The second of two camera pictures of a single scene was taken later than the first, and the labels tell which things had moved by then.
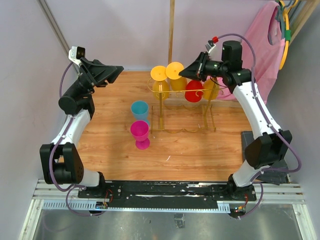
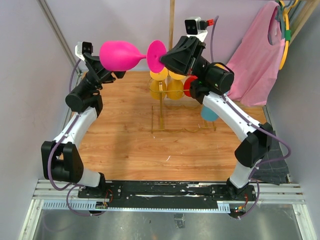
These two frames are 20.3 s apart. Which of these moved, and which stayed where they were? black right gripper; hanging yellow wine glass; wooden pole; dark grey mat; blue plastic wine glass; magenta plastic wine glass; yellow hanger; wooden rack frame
Moved: magenta plastic wine glass; black right gripper; blue plastic wine glass
Stayed: dark grey mat; wooden rack frame; hanging yellow wine glass; wooden pole; yellow hanger
